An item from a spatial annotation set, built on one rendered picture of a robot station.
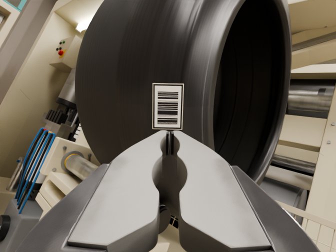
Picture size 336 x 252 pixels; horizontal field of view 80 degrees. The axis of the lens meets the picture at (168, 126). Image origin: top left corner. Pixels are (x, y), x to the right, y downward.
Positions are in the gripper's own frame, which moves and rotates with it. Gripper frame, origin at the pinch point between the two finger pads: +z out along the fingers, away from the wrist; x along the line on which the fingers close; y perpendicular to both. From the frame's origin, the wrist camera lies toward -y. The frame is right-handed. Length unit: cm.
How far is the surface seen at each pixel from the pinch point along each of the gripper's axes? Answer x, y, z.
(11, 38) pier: -271, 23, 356
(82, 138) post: -29, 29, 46
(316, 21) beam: 51, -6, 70
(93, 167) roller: -17.5, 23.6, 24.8
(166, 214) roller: -0.4, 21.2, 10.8
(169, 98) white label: -0.2, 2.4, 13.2
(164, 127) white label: -0.8, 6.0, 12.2
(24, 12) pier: -253, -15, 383
